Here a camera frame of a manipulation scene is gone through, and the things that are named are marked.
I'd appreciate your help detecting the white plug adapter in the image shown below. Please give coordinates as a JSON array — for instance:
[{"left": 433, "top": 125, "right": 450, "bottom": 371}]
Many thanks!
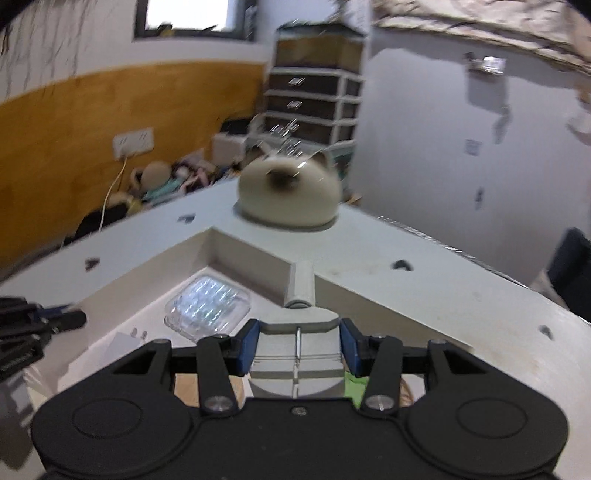
[{"left": 105, "top": 327, "right": 158, "bottom": 366}]

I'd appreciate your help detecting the printed wall cloth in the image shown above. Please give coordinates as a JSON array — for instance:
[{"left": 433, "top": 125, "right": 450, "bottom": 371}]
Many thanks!
[{"left": 372, "top": 0, "right": 591, "bottom": 75}]

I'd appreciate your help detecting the window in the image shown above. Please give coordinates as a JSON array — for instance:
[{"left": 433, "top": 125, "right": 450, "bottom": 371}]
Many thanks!
[{"left": 134, "top": 0, "right": 257, "bottom": 42}]

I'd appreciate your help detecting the glass fish tank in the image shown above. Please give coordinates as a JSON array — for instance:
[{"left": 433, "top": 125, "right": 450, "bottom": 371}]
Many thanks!
[{"left": 276, "top": 23, "right": 368, "bottom": 72}]

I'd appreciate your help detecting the black box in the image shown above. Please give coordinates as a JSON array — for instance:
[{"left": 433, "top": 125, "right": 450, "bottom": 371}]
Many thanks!
[{"left": 222, "top": 117, "right": 253, "bottom": 137}]

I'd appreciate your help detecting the green plastic piece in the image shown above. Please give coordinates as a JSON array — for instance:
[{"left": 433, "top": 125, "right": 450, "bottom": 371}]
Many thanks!
[{"left": 344, "top": 373, "right": 370, "bottom": 409}]

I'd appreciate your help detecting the dark chair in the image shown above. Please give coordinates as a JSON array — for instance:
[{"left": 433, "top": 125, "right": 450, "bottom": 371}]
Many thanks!
[{"left": 538, "top": 227, "right": 591, "bottom": 324}]

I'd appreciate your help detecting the white power cable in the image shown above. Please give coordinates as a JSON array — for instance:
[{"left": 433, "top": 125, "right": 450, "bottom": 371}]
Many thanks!
[{"left": 99, "top": 154, "right": 131, "bottom": 232}]

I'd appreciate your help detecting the white plastic drawer unit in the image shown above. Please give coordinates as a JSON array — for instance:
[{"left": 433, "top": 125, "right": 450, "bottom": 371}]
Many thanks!
[{"left": 264, "top": 67, "right": 365, "bottom": 145}]

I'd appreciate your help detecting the white shallow tray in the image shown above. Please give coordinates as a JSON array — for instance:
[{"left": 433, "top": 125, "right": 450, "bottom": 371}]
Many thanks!
[{"left": 0, "top": 225, "right": 476, "bottom": 416}]

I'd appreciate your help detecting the clear plastic case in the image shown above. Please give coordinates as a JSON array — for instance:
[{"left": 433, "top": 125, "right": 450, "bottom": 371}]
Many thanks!
[{"left": 164, "top": 275, "right": 252, "bottom": 343}]

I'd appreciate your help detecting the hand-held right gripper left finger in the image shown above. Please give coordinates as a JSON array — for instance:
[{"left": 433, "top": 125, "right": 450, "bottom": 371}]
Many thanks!
[{"left": 113, "top": 318, "right": 260, "bottom": 415}]

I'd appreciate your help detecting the black cloth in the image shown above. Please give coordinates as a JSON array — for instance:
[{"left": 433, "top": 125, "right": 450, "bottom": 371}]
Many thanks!
[{"left": 65, "top": 203, "right": 131, "bottom": 246}]

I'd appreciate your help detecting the grey plastic tool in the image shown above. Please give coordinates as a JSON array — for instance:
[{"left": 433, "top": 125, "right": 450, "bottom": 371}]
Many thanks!
[{"left": 249, "top": 260, "right": 352, "bottom": 400}]

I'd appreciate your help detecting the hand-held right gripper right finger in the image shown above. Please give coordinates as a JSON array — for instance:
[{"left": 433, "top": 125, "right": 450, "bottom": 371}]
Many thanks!
[{"left": 340, "top": 318, "right": 476, "bottom": 413}]

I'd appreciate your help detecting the clear wall shelf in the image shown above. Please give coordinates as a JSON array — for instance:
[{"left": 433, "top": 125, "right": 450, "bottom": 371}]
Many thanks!
[{"left": 464, "top": 52, "right": 505, "bottom": 75}]

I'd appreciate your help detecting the pile of assorted clutter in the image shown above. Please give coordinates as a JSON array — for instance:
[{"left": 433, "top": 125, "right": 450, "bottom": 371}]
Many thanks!
[{"left": 69, "top": 154, "right": 250, "bottom": 243}]

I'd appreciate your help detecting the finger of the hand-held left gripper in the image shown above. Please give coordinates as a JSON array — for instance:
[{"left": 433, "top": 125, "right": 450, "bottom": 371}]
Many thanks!
[
  {"left": 28, "top": 305, "right": 88, "bottom": 333},
  {"left": 0, "top": 298, "right": 42, "bottom": 319}
]

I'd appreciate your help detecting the cat-shaped ceramic ornament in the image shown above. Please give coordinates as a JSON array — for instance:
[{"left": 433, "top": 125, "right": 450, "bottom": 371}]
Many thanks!
[{"left": 236, "top": 150, "right": 342, "bottom": 228}]

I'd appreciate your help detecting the beige plush toy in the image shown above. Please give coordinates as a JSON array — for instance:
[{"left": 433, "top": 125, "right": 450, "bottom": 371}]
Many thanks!
[{"left": 141, "top": 161, "right": 171, "bottom": 190}]

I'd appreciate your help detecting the printed storage box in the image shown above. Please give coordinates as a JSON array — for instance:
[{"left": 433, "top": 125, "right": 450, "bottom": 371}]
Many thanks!
[{"left": 323, "top": 138, "right": 358, "bottom": 185}]

